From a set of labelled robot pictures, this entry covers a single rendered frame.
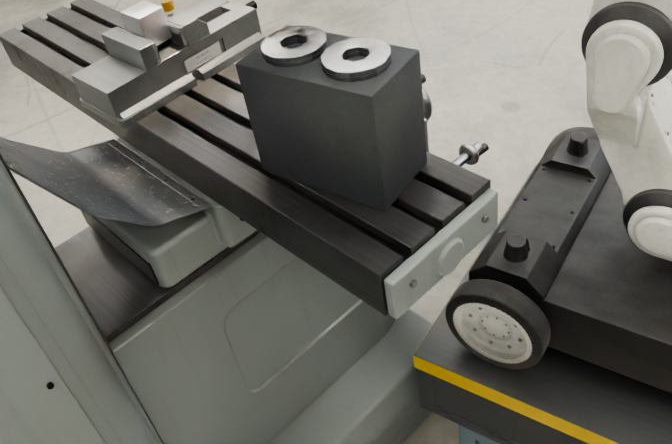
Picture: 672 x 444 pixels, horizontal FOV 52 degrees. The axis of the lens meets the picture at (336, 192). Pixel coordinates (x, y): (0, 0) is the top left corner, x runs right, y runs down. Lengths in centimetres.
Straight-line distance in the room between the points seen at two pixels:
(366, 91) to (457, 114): 198
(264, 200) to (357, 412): 77
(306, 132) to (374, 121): 12
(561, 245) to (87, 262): 89
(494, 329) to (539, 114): 152
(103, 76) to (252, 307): 50
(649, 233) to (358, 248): 61
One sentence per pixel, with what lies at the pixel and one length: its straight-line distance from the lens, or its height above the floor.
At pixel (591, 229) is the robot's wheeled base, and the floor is 57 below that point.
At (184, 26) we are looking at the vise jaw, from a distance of 129.
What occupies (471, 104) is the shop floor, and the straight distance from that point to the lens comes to 286.
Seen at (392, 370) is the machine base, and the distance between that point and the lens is 170.
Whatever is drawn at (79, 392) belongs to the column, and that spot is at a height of 77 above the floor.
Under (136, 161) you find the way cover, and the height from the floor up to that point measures 89.
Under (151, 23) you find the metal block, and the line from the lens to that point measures 129.
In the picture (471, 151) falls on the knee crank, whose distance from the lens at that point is 169.
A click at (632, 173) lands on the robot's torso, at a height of 77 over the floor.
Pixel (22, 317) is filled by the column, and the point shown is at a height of 94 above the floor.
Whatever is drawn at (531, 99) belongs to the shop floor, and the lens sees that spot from 288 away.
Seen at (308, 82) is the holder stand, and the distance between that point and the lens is 88.
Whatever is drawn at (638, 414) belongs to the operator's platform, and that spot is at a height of 40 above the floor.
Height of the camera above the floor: 159
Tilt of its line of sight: 40 degrees down
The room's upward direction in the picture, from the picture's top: 10 degrees counter-clockwise
